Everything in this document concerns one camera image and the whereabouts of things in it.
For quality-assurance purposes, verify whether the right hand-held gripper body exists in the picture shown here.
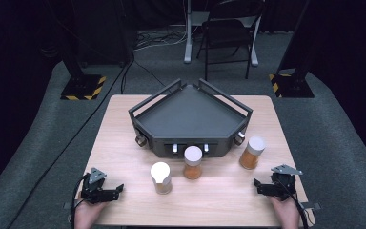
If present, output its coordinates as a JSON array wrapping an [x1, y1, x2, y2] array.
[[270, 163, 303, 202]]

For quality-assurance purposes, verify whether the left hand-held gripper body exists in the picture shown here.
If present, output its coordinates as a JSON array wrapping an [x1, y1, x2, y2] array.
[[80, 167, 108, 205]]

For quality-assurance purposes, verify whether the light orange spice jar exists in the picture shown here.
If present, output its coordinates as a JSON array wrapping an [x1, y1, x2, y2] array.
[[238, 135, 267, 171]]

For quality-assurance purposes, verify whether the dark orange spice jar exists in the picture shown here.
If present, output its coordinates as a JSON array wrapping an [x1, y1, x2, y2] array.
[[183, 145, 203, 180]]

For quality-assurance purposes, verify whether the dark grey corner rack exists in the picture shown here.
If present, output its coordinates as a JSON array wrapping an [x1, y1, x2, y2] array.
[[128, 77, 254, 159]]

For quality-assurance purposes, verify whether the person's left hand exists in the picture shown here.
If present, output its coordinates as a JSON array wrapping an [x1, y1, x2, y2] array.
[[73, 198, 108, 229]]

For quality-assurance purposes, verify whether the person's right hand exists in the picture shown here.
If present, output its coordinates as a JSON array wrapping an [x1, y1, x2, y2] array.
[[268, 194, 301, 229]]

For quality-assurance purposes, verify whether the black stand striped base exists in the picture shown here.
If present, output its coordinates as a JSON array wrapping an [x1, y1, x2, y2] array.
[[49, 0, 108, 101], [268, 0, 315, 99]]

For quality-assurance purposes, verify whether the black folding chair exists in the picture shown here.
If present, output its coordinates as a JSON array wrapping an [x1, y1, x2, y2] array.
[[196, 0, 266, 81]]

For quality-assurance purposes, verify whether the black equipment case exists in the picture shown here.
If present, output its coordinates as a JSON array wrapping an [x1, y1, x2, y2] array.
[[75, 0, 135, 67]]

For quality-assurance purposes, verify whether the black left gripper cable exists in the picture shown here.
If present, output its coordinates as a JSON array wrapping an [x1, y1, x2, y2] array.
[[70, 173, 91, 229]]

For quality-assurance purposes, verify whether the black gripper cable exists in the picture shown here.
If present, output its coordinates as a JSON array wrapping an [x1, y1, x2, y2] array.
[[70, 173, 91, 229], [273, 177, 311, 229]]

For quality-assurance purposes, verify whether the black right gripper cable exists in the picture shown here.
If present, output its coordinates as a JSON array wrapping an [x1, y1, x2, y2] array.
[[273, 177, 311, 229]]

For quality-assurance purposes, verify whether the long black floor cable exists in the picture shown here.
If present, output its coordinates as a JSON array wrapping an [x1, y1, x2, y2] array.
[[6, 58, 136, 229]]

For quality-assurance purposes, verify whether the white desk frame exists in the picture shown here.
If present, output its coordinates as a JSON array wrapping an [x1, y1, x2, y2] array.
[[170, 0, 263, 68]]

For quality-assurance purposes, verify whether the bundle of white floor cables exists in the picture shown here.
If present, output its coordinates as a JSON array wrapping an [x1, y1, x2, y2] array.
[[134, 28, 190, 52]]

